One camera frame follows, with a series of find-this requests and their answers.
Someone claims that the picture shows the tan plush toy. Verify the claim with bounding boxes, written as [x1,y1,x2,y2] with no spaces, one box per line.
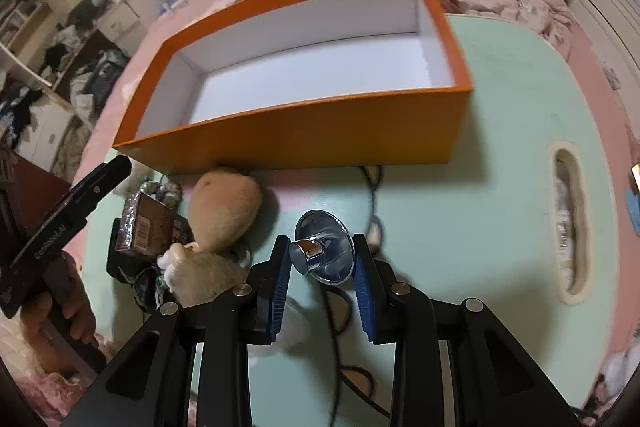
[190,167,265,254]

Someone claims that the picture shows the person's left hand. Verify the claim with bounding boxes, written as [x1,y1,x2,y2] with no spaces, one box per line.
[20,257,97,373]

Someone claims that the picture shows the dark card box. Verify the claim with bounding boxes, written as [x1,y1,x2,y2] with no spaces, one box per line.
[115,193,196,255]

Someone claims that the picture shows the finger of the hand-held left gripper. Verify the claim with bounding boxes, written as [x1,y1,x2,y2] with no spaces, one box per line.
[70,155,133,218]

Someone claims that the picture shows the messy clothes pile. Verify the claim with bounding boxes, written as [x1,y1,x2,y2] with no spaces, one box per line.
[0,32,131,158]

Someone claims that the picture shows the orange cardboard box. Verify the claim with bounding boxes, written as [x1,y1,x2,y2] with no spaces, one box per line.
[112,0,473,170]

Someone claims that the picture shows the white slatted panel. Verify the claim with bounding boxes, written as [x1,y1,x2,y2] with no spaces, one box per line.
[565,0,640,72]

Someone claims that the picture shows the beaded shell bracelet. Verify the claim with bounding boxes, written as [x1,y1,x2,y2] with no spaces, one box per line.
[140,177,186,210]

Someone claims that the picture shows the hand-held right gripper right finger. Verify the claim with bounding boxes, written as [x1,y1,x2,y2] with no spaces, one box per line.
[350,233,586,427]

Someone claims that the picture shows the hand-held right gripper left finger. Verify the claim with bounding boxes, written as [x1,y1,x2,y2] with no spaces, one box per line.
[60,234,293,427]

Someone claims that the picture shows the mint cartoon lap table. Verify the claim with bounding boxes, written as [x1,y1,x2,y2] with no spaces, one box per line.
[82,12,623,427]

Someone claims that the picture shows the small doll figurine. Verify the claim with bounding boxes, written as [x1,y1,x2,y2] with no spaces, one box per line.
[157,242,251,308]

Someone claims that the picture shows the white nightstand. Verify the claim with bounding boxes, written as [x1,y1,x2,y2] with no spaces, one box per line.
[97,0,143,42]

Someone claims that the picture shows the white fluffy item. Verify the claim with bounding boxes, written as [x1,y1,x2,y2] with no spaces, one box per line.
[600,347,636,403]

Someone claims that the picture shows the pink fleece pajamas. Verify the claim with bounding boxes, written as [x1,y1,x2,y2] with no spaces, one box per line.
[0,322,101,427]

